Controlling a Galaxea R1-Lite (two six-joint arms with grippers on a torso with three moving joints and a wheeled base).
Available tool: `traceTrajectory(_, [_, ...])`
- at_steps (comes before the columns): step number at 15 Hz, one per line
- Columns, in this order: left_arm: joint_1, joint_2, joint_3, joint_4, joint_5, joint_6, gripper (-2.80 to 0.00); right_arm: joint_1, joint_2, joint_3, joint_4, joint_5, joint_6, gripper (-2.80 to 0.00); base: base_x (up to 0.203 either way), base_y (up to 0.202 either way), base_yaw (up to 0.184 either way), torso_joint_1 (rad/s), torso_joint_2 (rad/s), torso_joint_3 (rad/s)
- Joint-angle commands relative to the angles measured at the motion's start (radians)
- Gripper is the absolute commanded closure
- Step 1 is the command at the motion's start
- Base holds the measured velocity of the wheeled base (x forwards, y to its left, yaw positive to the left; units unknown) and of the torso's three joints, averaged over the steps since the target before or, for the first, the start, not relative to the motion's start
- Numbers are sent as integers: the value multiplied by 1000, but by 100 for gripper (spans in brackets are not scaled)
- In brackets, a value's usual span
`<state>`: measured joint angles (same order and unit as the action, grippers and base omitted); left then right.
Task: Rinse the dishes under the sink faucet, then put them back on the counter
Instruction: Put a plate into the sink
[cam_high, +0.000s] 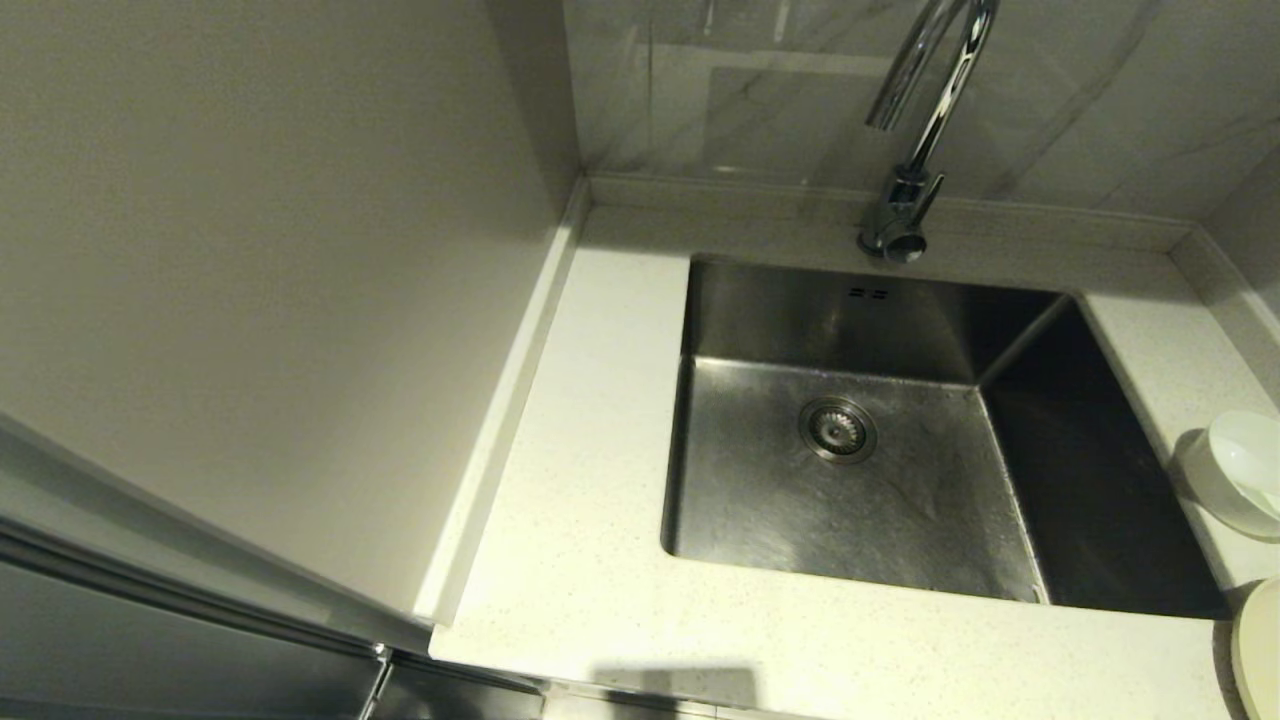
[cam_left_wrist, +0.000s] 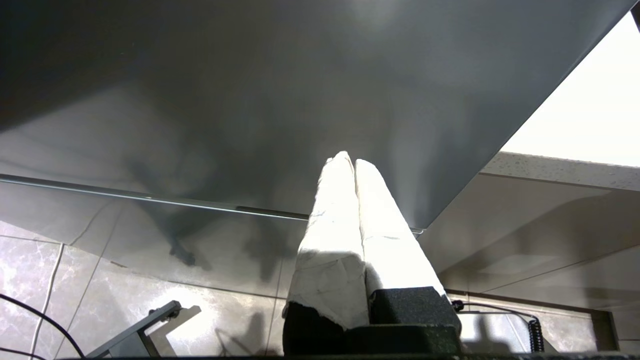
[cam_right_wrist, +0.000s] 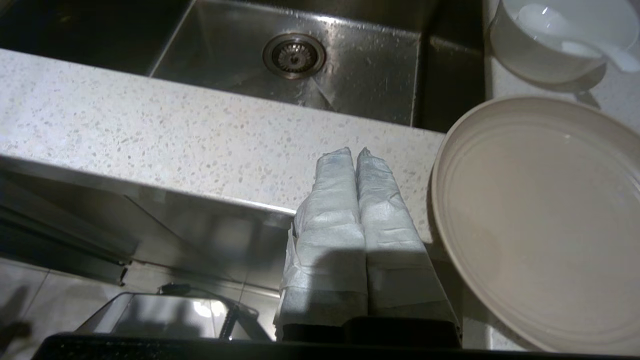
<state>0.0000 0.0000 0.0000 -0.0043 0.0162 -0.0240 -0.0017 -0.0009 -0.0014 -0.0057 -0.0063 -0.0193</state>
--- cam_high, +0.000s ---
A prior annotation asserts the cream round plate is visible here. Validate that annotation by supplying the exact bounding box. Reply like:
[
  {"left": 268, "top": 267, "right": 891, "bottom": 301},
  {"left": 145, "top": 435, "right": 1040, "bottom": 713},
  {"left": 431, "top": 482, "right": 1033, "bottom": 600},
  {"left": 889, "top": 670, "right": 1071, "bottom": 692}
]
[{"left": 1232, "top": 577, "right": 1280, "bottom": 720}]

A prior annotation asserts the stainless steel sink basin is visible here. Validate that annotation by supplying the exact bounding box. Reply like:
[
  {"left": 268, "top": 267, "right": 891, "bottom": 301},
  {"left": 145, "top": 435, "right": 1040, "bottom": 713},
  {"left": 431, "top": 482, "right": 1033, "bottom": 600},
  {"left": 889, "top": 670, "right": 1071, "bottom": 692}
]
[{"left": 660, "top": 252, "right": 1233, "bottom": 621}]

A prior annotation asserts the round metal drain strainer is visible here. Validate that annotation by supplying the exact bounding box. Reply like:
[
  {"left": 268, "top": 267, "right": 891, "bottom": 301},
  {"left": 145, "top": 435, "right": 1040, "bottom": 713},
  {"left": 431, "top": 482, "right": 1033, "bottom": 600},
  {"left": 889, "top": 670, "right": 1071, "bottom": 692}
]
[{"left": 798, "top": 396, "right": 880, "bottom": 466}]

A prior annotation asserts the chrome gooseneck faucet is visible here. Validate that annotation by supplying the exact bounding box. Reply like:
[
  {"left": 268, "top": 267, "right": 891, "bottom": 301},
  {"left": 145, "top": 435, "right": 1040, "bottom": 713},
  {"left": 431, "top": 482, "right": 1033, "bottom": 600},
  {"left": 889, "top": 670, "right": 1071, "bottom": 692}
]
[{"left": 858, "top": 0, "right": 1002, "bottom": 266}]

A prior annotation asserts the grey metal cabinet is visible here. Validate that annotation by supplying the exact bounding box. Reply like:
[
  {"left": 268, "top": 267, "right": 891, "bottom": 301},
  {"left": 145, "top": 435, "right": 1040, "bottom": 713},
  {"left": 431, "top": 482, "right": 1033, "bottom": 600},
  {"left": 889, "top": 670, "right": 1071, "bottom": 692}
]
[{"left": 0, "top": 412, "right": 548, "bottom": 720}]

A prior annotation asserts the white round bowl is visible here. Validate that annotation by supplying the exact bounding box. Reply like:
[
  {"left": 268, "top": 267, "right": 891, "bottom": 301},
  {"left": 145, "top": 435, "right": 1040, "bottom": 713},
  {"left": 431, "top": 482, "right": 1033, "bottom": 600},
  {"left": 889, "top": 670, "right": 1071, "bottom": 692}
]
[{"left": 1180, "top": 409, "right": 1280, "bottom": 544}]

